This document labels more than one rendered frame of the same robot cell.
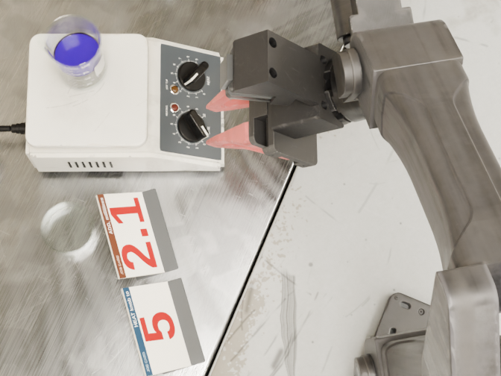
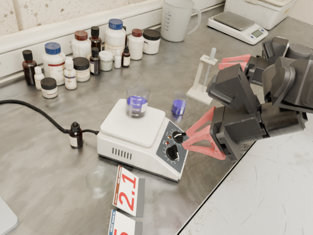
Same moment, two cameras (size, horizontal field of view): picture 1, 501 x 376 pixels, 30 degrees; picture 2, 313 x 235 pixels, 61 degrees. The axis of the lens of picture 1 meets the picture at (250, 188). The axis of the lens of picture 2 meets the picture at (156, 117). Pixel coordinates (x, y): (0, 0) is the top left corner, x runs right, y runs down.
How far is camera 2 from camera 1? 48 cm
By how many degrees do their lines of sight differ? 35
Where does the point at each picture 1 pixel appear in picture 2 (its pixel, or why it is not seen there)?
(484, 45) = (304, 176)
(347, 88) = (285, 80)
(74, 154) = (117, 142)
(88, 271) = (98, 202)
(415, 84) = not seen: outside the picture
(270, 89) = (234, 87)
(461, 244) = not seen: outside the picture
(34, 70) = (116, 107)
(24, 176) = (91, 155)
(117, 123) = (141, 134)
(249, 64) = (227, 74)
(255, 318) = not seen: outside the picture
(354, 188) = (240, 212)
